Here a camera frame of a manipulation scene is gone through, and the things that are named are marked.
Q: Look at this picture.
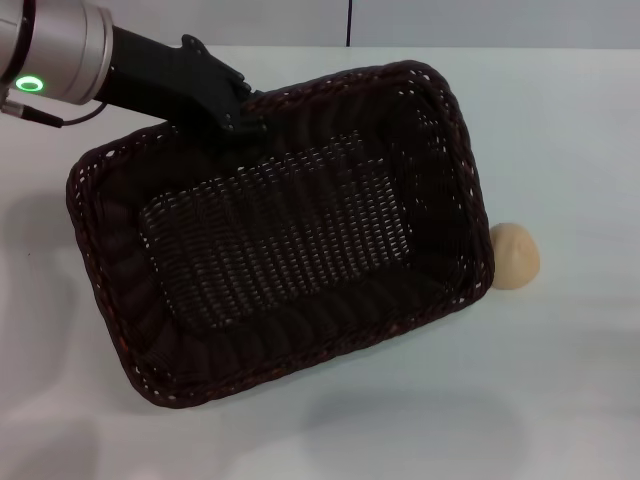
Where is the grey arm connector cable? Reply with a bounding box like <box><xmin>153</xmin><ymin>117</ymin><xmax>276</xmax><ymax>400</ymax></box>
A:
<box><xmin>0</xmin><ymin>98</ymin><xmax>107</xmax><ymax>127</ymax></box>

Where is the beige steamed bun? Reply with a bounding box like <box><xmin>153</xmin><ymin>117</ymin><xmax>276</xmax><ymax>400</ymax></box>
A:
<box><xmin>488</xmin><ymin>222</ymin><xmax>542</xmax><ymax>291</ymax></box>

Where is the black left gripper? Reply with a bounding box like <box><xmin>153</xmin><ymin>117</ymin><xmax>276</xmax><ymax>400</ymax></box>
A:
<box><xmin>93</xmin><ymin>23</ymin><xmax>272</xmax><ymax>147</ymax></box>

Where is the black woven rectangular basket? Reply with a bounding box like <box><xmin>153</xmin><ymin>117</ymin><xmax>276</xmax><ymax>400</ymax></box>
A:
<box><xmin>65</xmin><ymin>59</ymin><xmax>496</xmax><ymax>410</ymax></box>

